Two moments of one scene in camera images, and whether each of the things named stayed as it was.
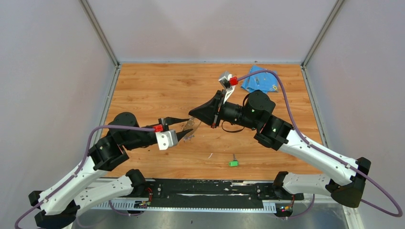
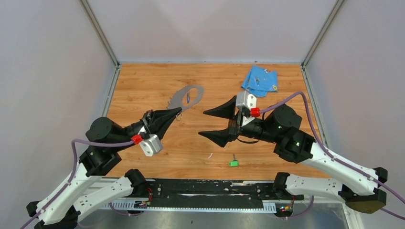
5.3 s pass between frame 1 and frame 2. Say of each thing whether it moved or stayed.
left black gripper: moved
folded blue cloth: stayed
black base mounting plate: stayed
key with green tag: stayed
